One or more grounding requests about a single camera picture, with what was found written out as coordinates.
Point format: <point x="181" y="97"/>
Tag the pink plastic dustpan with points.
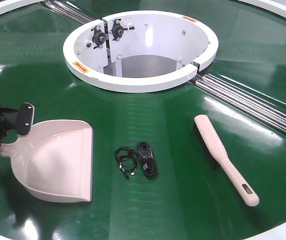
<point x="54" y="162"/>

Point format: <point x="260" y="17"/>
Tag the pink hand brush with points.
<point x="217" y="150"/>

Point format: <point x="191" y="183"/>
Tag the top-left steel conveyor rollers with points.
<point x="68" y="10"/>

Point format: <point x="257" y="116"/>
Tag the right steel conveyor rollers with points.
<point x="247" y="102"/>

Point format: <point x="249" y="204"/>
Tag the orange warning sticker front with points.
<point x="81" y="67"/>

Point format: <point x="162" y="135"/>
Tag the orange warning sticker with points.
<point x="81" y="67"/>
<point x="189" y="19"/>

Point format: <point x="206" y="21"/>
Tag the white outer rim left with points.
<point x="10" y="5"/>

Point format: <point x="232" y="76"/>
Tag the white rim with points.
<point x="10" y="5"/>
<point x="269" y="5"/>

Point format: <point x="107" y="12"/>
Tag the orange warning sticker rear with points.
<point x="189" y="19"/>

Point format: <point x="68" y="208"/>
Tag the white outer rim right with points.
<point x="269" y="5"/>

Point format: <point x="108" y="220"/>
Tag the left black bearing mount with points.
<point x="99" y="37"/>

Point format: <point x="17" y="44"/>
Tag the black bearing mount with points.
<point x="118" y="30"/>
<point x="99" y="37"/>

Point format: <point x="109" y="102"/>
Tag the right black bearing mount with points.
<point x="118" y="30"/>

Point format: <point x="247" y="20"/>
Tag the white central ring housing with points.
<point x="191" y="45"/>

